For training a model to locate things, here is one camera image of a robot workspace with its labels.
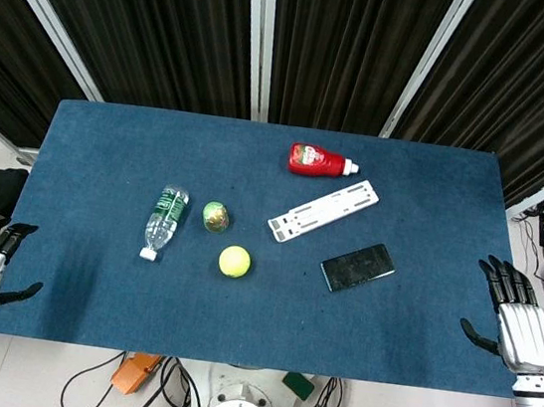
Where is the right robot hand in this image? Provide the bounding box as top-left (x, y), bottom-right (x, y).
top-left (453, 252), bottom-right (544, 379)

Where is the smartphone with blue back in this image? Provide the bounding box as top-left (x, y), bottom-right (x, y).
top-left (316, 236), bottom-right (400, 301)

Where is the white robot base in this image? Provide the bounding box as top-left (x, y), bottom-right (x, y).
top-left (198, 359), bottom-right (304, 407)

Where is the white plastic slotted bracket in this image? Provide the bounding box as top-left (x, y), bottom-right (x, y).
top-left (265, 167), bottom-right (383, 256)

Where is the blue table cloth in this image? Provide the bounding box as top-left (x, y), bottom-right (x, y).
top-left (0, 88), bottom-right (544, 403)

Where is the orange box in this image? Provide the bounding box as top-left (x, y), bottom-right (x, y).
top-left (108, 348), bottom-right (164, 400)

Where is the clear plastic water bottle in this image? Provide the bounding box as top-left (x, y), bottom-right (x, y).
top-left (138, 180), bottom-right (192, 266)

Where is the green block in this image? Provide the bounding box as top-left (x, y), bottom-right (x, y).
top-left (279, 371), bottom-right (318, 402)

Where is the green foil wrapped egg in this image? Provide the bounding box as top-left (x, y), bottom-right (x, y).
top-left (199, 199), bottom-right (233, 235)

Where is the yellow tennis ball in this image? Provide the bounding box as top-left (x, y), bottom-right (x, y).
top-left (216, 243), bottom-right (254, 280)

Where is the red ketchup bottle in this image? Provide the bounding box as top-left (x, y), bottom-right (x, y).
top-left (285, 140), bottom-right (362, 182)

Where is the black floor cable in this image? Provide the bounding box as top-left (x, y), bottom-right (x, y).
top-left (59, 342), bottom-right (128, 407)

